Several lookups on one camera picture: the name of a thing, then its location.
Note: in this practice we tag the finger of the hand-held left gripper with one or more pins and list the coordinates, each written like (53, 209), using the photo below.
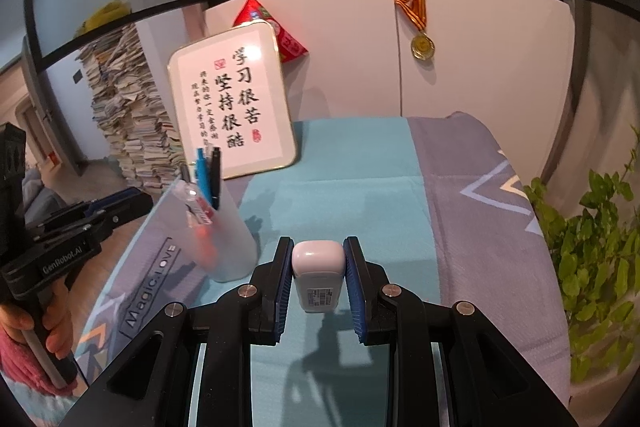
(75, 224)
(125, 202)

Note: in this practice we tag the teal and grey printed tablecloth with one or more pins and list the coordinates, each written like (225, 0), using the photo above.
(350, 187)

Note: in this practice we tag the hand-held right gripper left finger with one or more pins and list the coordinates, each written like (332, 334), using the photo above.
(285, 292)

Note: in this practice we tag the green potted plant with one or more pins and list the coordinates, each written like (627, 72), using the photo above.
(595, 257)

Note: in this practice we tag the red hanging ornament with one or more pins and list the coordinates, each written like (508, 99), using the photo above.
(252, 12)

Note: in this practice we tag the yellow plush toy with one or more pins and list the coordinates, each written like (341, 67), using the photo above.
(107, 14)

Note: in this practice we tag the grey door frame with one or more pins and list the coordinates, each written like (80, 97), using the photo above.
(35, 77)

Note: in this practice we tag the white cabinet door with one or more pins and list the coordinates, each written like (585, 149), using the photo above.
(340, 72)

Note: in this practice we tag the translucent plastic cup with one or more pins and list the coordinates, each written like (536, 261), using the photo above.
(230, 247)

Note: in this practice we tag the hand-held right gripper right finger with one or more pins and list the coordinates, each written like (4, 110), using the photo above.
(354, 292)

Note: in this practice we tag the person's left hand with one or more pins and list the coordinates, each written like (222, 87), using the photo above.
(57, 327)

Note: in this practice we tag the bunch of pens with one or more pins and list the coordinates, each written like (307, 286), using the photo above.
(216, 177)

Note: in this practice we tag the tall pile of books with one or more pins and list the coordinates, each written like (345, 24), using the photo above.
(125, 117)

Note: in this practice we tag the gold medal with striped ribbon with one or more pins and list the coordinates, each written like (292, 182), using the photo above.
(423, 47)

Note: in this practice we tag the black wall switch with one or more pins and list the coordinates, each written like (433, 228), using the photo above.
(77, 76)

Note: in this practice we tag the red clear-capped pen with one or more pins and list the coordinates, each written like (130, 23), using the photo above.
(197, 207)

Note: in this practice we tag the framed calligraphy sign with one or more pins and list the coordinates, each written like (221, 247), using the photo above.
(235, 107)

